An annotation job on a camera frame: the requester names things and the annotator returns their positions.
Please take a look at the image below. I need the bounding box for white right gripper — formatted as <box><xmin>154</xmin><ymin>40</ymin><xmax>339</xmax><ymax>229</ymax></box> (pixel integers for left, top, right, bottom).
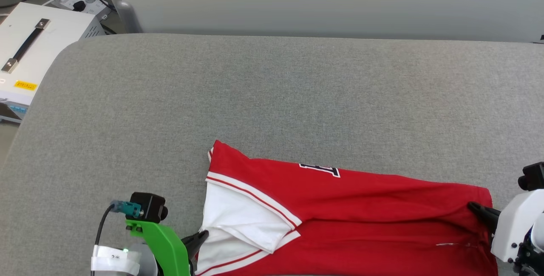
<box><xmin>467</xmin><ymin>188</ymin><xmax>544</xmax><ymax>265</ymax></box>

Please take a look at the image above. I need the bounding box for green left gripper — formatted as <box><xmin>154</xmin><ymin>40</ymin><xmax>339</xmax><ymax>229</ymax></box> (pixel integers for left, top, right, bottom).
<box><xmin>125</xmin><ymin>219</ymin><xmax>210</xmax><ymax>276</ymax></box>

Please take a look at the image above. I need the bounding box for red and white basketball jersey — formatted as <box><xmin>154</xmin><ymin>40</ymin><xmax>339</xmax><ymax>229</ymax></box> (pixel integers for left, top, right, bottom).
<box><xmin>195</xmin><ymin>139</ymin><xmax>499</xmax><ymax>276</ymax></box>

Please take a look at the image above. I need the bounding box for white paper label tag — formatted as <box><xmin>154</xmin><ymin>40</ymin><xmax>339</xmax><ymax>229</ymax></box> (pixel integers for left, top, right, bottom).
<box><xmin>91</xmin><ymin>245</ymin><xmax>142</xmax><ymax>276</ymax></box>

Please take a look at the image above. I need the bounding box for grey fabric sofa surface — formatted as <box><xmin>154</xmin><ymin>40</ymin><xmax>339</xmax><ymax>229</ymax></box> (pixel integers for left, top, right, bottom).
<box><xmin>0</xmin><ymin>34</ymin><xmax>544</xmax><ymax>276</ymax></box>

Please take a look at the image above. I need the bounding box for white metal equipment box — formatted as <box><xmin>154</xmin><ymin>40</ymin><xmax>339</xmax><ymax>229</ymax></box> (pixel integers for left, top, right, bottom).
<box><xmin>0</xmin><ymin>2</ymin><xmax>106</xmax><ymax>124</ymax></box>

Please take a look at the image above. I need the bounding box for teal plug left camera cable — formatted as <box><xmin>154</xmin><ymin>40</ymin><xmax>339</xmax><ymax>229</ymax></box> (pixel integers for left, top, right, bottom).
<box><xmin>94</xmin><ymin>200</ymin><xmax>144</xmax><ymax>248</ymax></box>

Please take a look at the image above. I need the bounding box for grey partition post with foot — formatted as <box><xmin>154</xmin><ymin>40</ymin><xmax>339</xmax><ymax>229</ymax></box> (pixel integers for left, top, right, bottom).
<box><xmin>96</xmin><ymin>0</ymin><xmax>144</xmax><ymax>34</ymax></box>

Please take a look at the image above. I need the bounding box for black strap box handle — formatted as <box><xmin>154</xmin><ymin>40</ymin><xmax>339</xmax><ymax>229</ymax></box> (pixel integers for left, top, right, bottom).
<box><xmin>1</xmin><ymin>18</ymin><xmax>51</xmax><ymax>74</ymax></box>

